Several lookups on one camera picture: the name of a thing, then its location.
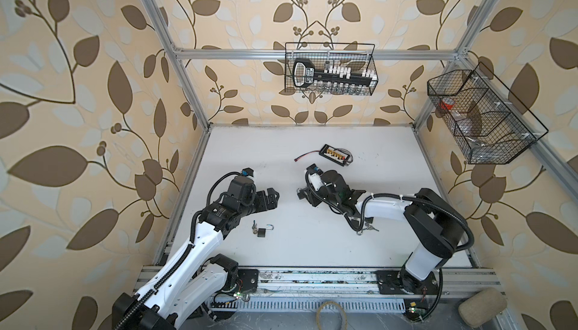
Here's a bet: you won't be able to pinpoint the black padlock with key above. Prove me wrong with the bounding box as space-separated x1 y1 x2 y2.
251 221 266 238

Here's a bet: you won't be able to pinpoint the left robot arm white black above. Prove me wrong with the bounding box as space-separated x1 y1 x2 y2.
111 168 280 329

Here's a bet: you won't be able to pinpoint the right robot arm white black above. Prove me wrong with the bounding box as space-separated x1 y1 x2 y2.
297 165 475 295

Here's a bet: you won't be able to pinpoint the black charging board yellow connectors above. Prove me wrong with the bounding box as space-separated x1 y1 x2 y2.
319 144 354 167

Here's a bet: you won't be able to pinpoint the black tool set in basket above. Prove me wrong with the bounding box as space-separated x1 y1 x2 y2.
289 59 378 88

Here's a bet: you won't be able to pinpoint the red item in basket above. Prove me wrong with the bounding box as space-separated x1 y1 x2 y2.
440 97 455 112

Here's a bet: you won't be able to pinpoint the aluminium back crossbar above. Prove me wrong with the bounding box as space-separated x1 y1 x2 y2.
173 48 459 62

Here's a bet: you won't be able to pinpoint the beige foam roll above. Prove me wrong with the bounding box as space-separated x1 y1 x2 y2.
458 288 507 328

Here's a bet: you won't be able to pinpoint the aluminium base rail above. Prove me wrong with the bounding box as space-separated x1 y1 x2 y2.
135 263 504 316

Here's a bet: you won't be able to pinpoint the rope ring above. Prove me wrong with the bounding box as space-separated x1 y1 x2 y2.
315 301 349 330

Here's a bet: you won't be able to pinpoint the back wire basket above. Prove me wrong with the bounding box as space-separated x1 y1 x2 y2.
284 41 379 96

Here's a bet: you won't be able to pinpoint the wire basket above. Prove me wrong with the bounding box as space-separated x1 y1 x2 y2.
284 41 379 96
427 62 549 165

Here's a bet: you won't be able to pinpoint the right wire basket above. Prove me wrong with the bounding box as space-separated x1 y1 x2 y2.
427 62 549 165

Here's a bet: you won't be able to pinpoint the aluminium frame post right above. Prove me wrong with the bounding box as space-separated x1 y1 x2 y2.
412 0 518 131

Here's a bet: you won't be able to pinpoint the aluminium frame post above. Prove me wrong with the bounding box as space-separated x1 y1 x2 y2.
412 0 518 131
141 0 210 132

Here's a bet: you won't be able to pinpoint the aluminium frame post left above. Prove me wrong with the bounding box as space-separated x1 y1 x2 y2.
141 0 210 132

